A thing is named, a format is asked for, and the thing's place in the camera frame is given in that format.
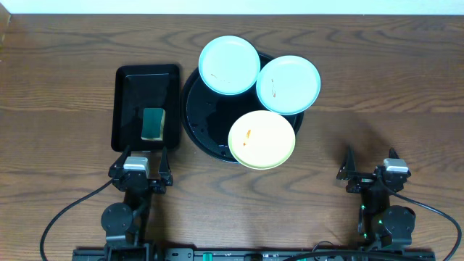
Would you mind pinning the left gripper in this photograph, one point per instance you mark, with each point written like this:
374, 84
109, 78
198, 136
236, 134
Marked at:
156, 183

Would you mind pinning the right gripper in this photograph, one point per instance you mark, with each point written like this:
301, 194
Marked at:
361, 180

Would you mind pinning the green yellow sponge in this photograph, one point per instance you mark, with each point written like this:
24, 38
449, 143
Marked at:
153, 124

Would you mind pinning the light blue plate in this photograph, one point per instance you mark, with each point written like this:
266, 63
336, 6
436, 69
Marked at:
288, 85
229, 65

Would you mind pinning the yellow plate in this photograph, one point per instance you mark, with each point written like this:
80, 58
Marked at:
261, 140

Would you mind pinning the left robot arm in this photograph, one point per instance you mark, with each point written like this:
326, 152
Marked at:
125, 222

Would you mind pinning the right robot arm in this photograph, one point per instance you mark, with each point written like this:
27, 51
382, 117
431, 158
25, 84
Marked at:
385, 227

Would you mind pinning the black rectangular tray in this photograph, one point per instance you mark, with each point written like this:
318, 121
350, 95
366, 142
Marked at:
145, 86

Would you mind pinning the black round tray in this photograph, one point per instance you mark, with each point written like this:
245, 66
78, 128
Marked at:
208, 116

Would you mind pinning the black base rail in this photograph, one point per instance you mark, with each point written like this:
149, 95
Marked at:
185, 254

